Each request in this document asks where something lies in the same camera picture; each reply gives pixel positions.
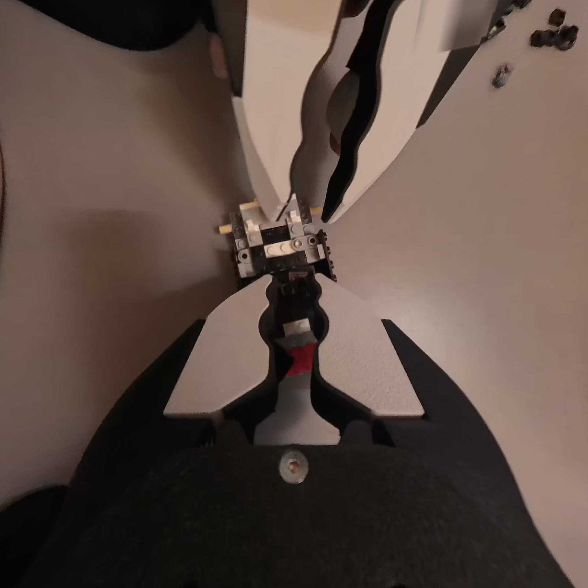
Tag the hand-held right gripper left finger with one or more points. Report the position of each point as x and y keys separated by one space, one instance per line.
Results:
x=220 y=358

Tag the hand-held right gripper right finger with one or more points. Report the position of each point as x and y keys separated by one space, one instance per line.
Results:
x=367 y=363

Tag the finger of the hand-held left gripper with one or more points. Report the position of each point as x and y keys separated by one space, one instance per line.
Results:
x=275 y=92
x=395 y=115

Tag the toy brick vehicle model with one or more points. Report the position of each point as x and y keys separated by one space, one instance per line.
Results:
x=275 y=243

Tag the person's left forearm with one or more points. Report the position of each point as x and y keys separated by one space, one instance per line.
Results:
x=115 y=18

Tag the grey desk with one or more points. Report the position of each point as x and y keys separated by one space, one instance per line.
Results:
x=459 y=275

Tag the person's left hand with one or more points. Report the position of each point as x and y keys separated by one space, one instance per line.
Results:
x=219 y=55

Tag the dark grey round stud piece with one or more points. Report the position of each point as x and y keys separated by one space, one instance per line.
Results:
x=500 y=76

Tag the cluster of small black bricks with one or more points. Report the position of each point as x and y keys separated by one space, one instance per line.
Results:
x=553 y=36

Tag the person's black fleece jacket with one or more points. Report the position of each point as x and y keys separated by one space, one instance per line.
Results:
x=23 y=542

